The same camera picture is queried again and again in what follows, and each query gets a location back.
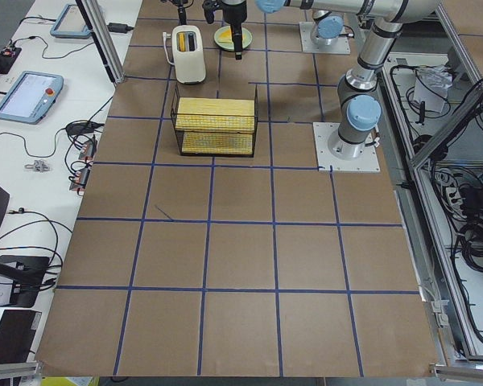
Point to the wooden shelf in basket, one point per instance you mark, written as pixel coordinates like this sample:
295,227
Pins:
213,116

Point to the far blue teach pendant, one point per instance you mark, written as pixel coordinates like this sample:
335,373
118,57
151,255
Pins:
70,24

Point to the black power adapter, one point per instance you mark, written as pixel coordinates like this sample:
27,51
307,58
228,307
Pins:
119,28

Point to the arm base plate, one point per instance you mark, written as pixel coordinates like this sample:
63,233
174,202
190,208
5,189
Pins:
337,46
370,161

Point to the blue teach pendant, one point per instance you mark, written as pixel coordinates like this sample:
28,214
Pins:
70,24
30,97

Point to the near blue teach pendant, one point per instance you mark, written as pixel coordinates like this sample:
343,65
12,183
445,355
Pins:
30,97

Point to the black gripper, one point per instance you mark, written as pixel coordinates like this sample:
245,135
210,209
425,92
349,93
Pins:
234,15
182,16

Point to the bread slice in toaster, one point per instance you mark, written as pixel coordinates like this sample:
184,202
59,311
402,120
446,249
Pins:
182,42

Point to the black monitor stand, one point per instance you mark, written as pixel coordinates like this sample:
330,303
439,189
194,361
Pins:
21,277

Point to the white toaster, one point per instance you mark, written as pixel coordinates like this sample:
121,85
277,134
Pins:
189,65

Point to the aluminium frame post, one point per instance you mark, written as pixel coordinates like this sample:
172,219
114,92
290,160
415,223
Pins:
95,22

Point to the light green plate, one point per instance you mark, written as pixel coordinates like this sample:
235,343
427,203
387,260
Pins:
247,39

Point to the triangular bread on plate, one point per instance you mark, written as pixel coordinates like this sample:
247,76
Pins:
225,36

